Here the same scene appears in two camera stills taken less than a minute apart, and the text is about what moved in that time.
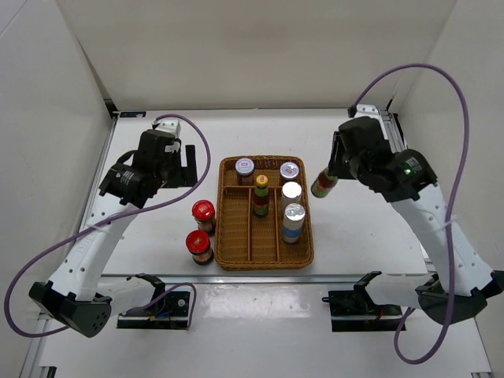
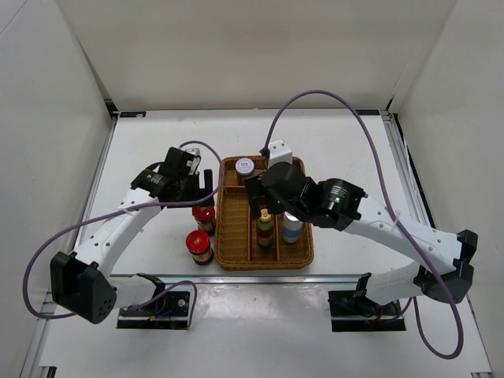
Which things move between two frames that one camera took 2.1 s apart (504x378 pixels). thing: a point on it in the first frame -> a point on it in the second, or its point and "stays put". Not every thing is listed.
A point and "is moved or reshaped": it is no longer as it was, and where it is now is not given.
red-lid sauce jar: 198,242 stays put
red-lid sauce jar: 203,212 stays put
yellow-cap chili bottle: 324,183 is moved or reshaped
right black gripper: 335,167 -> 254,188
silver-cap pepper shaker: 293,222 stays put
